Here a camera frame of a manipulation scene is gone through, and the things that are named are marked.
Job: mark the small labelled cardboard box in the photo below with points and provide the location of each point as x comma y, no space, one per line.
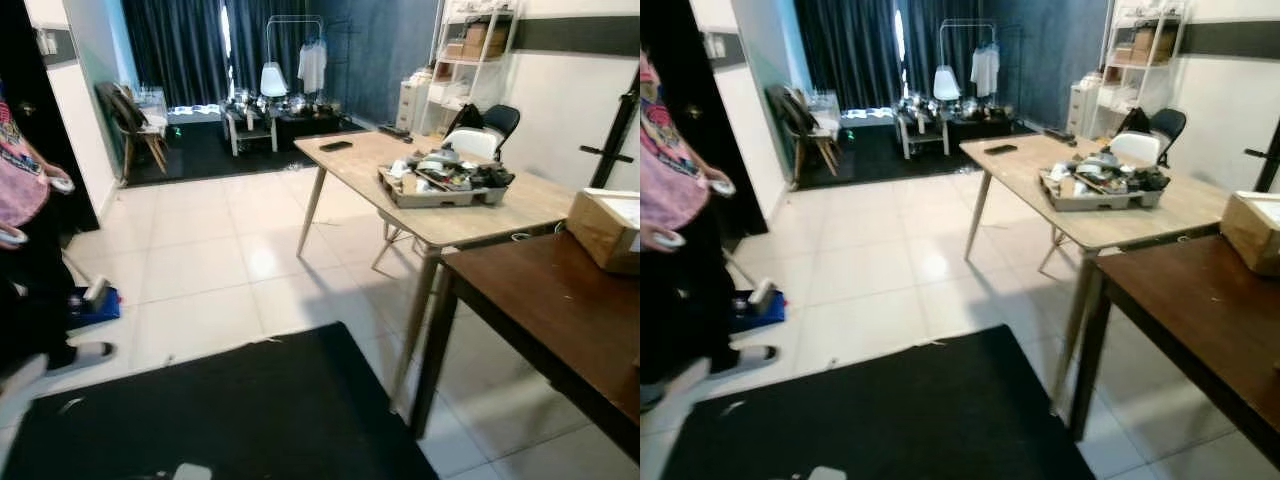
1255,230
600,230

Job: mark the person in pink shirt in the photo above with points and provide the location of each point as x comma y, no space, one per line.
665,170
20,170

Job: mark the black metal stand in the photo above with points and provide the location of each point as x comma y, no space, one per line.
1270,158
612,135

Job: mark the dark brown wooden table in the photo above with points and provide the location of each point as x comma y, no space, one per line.
1200,310
540,300

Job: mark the blue floor item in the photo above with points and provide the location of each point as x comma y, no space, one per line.
760,307
95,302

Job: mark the black chair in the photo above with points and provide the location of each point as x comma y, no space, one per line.
503,118
1167,122

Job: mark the white chair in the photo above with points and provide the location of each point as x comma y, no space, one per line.
1135,147
472,142

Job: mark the wooden chair with clothes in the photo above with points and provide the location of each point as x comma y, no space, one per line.
800,125
130,120

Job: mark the grey tray of clutter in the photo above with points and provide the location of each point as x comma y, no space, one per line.
445,188
1105,190

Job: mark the white shelf rack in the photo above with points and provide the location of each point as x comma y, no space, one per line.
1140,60
470,60

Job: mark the light wooden table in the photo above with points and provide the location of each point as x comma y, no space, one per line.
1100,195
400,170

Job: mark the white drawer cabinet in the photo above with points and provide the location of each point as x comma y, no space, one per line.
1080,108
410,105

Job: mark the black remote control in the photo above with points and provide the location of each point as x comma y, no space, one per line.
395,131
1058,134

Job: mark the dark curtain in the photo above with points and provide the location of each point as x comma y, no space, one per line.
850,50
180,50

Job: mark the black floor rug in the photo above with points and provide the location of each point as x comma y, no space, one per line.
220,420
880,420

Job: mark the low bench with pots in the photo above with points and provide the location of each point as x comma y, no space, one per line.
250,120
925,122

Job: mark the black phone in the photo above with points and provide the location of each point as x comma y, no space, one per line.
335,146
1000,149

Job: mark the white hanging garment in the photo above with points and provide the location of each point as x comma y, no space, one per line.
985,70
312,65

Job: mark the white clothes rack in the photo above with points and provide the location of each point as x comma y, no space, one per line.
295,18
965,21

